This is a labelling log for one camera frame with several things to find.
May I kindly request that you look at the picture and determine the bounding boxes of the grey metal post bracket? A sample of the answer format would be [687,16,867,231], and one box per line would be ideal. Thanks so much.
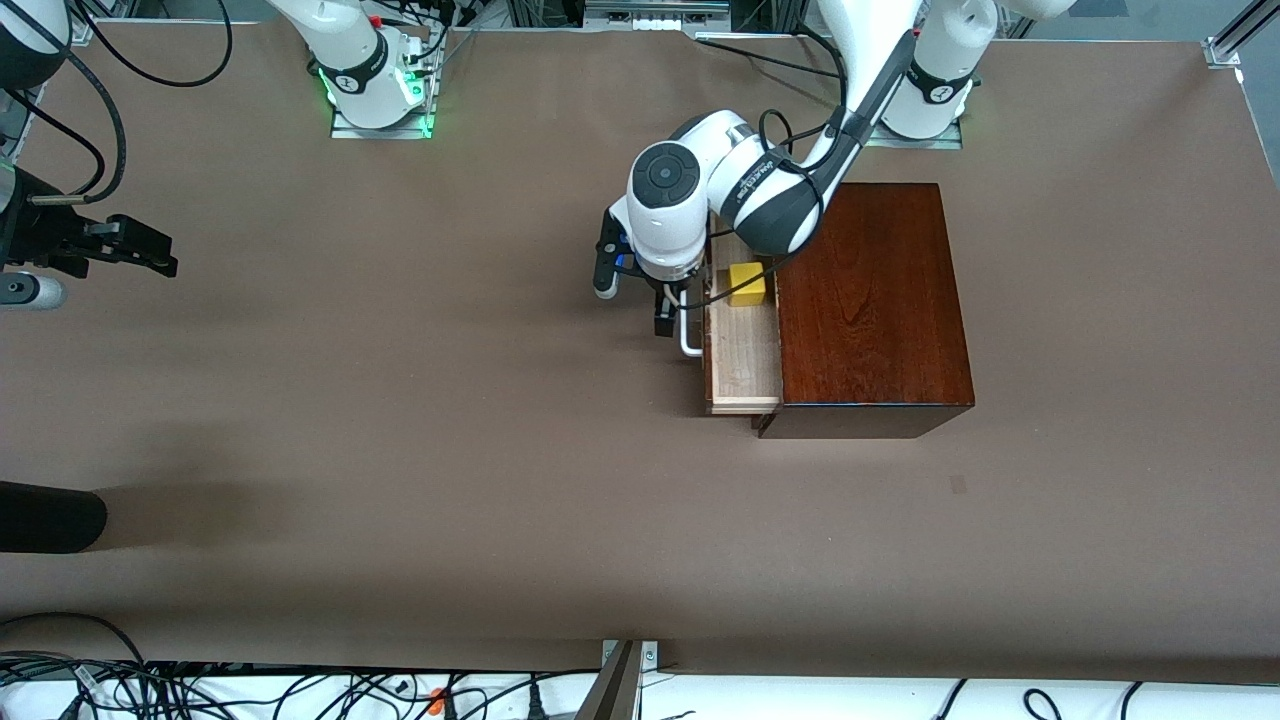
[576,638,661,720]

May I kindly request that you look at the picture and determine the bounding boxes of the tangled black floor cables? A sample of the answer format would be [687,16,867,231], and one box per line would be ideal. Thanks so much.
[0,650,601,720]

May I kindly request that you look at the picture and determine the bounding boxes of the aluminium frame corner strut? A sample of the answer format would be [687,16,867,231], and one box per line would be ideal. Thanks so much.
[1203,0,1280,71]

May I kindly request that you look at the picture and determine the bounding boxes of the black arched floor cable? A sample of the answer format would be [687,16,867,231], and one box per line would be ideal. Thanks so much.
[0,611,149,691]

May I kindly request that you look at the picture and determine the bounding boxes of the grey metal rail fixture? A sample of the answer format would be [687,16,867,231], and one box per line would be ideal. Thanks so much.
[583,0,733,33]

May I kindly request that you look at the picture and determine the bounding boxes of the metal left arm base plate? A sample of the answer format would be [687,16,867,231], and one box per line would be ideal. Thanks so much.
[856,100,965,151]

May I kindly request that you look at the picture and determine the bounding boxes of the black base cable cluster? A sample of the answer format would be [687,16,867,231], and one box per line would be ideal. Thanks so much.
[372,0,483,63]

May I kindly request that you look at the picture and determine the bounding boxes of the black cylinder object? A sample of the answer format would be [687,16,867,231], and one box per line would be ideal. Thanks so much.
[0,481,109,555]

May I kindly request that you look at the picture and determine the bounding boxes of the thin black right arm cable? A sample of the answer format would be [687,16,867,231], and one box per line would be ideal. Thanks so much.
[8,88,107,196]

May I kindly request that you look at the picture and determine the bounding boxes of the thin black looping cable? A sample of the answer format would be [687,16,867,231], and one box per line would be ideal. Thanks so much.
[72,0,235,89]

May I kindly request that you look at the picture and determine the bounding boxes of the yellow cube block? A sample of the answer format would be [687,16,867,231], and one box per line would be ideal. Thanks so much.
[727,263,769,308]

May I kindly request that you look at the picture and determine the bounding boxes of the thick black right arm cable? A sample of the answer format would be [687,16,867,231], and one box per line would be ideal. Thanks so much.
[35,45,129,206]

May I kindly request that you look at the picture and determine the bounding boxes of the wooden drawer with white handle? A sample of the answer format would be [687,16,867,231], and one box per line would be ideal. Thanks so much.
[677,235,783,417]

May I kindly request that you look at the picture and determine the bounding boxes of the black cable on table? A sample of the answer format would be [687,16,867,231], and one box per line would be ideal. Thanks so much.
[693,30,836,81]

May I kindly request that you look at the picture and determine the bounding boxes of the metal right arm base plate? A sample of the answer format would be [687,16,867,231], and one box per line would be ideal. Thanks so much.
[328,28,438,141]

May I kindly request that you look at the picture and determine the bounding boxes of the dark brown wooden cabinet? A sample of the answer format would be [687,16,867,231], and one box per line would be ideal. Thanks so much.
[752,182,977,440]

